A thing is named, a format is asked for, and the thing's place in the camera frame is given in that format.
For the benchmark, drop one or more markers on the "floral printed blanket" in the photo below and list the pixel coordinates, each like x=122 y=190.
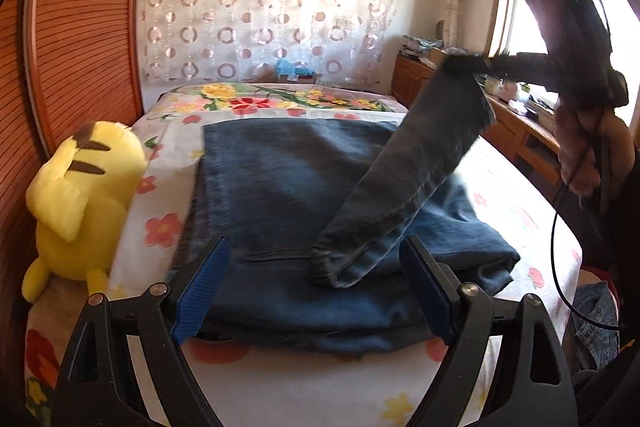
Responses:
x=280 y=99

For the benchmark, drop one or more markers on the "crumpled denim garment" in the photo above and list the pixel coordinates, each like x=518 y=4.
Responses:
x=597 y=322

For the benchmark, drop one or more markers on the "sheer circle pattern wall curtain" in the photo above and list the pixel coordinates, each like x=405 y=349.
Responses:
x=260 y=7

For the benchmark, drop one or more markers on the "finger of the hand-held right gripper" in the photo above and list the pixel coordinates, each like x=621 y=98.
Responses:
x=510 y=63

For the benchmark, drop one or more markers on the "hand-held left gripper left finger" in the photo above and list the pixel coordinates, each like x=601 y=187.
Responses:
x=200 y=292

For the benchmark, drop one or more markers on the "wooden cabinet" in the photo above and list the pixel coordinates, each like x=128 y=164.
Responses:
x=415 y=79

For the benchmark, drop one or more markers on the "pile of packets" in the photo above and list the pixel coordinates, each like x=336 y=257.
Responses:
x=422 y=44

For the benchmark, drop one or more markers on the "blue plastic bag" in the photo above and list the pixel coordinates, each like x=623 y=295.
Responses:
x=290 y=68

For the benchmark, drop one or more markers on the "person's right hand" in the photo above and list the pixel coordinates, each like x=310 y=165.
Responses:
x=582 y=147

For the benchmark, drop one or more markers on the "white flower print bed sheet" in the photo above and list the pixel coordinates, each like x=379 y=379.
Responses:
x=310 y=382

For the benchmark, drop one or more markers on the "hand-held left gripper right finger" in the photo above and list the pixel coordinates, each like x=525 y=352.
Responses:
x=422 y=287

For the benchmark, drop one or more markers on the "cardboard box with print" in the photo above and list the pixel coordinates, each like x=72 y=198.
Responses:
x=306 y=79

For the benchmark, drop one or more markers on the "yellow plush toy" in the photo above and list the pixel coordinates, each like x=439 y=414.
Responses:
x=85 y=207

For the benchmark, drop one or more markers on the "blue denim pants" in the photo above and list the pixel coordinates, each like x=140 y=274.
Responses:
x=280 y=187

